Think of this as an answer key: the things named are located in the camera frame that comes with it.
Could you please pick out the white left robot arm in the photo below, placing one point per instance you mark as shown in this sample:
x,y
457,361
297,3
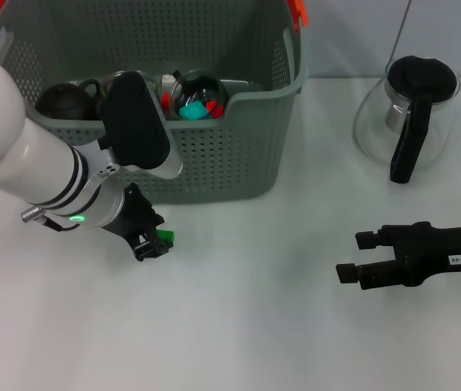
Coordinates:
x,y
18,155

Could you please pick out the dark clay teapot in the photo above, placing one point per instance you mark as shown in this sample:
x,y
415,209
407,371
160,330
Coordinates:
x,y
65,102

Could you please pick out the small orange-red brick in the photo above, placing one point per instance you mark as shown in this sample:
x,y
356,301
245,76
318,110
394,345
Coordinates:
x,y
165,100

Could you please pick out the grey perforated storage bin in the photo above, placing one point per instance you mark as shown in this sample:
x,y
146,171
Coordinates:
x,y
247,142

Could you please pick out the small red toy brick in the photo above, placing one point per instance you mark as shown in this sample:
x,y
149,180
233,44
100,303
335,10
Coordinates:
x,y
214,108

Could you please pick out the glass teacup black holder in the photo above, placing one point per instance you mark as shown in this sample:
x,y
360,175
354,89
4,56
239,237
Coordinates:
x,y
155,89
202,87

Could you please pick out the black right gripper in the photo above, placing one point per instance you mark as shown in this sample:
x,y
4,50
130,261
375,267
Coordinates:
x,y
434,252

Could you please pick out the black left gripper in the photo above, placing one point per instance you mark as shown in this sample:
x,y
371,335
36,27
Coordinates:
x,y
133,216

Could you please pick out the white toy plate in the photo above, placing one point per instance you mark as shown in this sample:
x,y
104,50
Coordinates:
x,y
168,79

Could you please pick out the clear cyan toy tile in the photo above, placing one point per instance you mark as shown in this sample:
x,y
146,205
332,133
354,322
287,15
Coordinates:
x,y
191,111

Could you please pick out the green toy brick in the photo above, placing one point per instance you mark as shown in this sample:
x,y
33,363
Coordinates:
x,y
166,236

